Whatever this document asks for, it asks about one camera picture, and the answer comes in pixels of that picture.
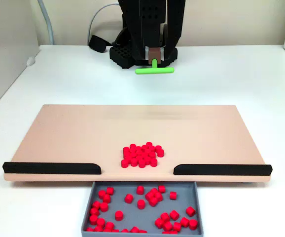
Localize green T-shaped pusher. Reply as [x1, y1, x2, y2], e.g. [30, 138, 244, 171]
[135, 58, 175, 75]

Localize grey tray container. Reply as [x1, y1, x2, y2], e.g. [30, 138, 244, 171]
[80, 181, 205, 237]

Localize beige flat board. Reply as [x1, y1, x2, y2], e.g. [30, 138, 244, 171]
[3, 104, 273, 185]

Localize pale grey tube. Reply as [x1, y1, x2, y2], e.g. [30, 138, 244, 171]
[37, 0, 55, 45]

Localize black gridded base plate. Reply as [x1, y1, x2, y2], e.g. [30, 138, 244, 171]
[109, 43, 179, 69]

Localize thin white cable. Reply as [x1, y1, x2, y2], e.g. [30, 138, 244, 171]
[87, 1, 120, 46]

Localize black guard rail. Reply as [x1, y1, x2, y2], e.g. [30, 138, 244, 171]
[2, 161, 102, 175]
[173, 163, 273, 176]

